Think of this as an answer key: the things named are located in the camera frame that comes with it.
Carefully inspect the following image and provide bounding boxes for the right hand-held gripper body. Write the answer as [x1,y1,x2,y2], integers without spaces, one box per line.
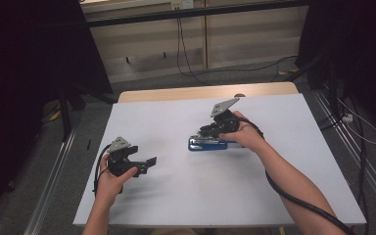
[205,97,242,135]

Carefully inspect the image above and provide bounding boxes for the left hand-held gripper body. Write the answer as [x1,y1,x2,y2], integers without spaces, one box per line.
[106,136,149,179]

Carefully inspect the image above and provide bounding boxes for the blue stapler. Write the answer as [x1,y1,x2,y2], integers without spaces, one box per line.
[187,133,243,153]

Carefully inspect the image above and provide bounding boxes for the person's right hand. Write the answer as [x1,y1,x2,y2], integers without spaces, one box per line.
[217,111,269,154]

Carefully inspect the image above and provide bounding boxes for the person's left hand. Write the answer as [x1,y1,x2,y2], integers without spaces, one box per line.
[94,154,139,211]

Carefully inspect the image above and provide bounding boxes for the wooden table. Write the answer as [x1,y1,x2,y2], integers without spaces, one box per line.
[117,81,300,104]

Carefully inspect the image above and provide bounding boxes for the black stand legs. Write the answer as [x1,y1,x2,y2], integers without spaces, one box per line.
[57,82,118,143]

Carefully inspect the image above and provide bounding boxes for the black horizontal bar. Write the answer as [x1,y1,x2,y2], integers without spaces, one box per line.
[86,0,309,28]

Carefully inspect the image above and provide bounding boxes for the large black curtain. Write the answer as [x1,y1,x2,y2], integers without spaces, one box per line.
[0,0,114,226]

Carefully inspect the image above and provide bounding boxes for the black curtain with stand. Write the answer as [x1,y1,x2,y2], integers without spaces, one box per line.
[295,0,376,140]

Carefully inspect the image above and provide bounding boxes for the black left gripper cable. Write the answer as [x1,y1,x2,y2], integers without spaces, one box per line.
[92,143,113,198]

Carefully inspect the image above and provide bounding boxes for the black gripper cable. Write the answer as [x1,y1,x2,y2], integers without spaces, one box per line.
[92,143,113,198]
[237,117,357,235]

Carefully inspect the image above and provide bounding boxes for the black hanging cables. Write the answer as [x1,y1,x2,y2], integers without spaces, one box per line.
[175,17,210,86]

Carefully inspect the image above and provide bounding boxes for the aluminium floor rail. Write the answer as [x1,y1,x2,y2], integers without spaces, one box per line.
[23,125,78,235]
[312,90,376,223]

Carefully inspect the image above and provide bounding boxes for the white wall socket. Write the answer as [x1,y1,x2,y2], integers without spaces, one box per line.
[170,0,195,11]

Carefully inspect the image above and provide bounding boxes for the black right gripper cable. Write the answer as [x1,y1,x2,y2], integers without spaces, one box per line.
[237,117,357,235]

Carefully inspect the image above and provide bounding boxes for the white cable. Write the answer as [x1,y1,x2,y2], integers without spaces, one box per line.
[336,97,376,146]

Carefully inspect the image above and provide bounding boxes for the thick black floor cable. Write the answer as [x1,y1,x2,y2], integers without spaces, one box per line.
[317,92,372,235]

